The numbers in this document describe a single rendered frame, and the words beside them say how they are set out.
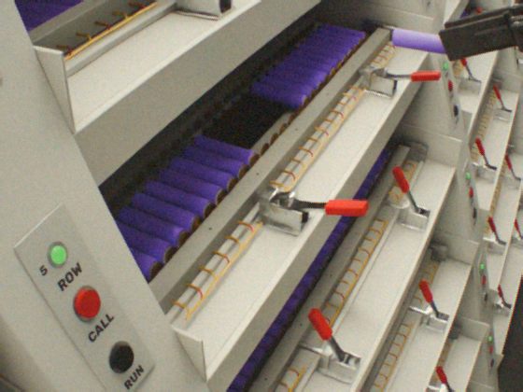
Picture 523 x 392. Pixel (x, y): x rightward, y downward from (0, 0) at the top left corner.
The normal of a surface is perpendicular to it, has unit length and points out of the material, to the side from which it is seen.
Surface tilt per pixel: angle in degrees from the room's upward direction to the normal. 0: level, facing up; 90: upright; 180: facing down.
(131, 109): 112
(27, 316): 90
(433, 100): 90
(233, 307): 22
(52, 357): 90
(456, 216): 90
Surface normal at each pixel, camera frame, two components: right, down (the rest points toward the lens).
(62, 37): 0.89, 0.30
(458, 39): -0.45, 0.55
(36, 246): 0.83, -0.01
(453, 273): 0.01, -0.77
